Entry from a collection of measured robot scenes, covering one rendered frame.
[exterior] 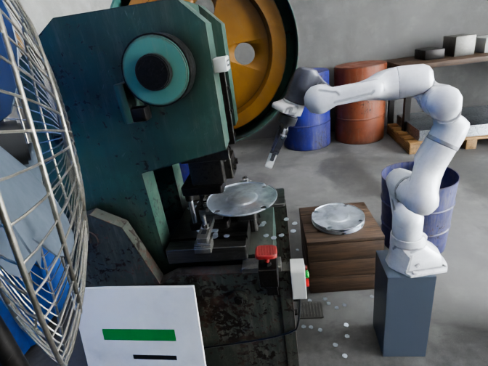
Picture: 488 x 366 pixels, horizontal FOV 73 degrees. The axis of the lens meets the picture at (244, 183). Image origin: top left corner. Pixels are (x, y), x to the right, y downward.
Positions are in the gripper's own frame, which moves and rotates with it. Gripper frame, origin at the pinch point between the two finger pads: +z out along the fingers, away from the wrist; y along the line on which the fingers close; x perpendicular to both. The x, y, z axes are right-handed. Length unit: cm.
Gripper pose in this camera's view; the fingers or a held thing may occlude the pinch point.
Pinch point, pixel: (271, 160)
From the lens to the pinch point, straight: 138.7
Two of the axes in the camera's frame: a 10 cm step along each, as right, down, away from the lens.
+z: -3.2, 8.5, 4.2
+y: 0.4, -4.2, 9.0
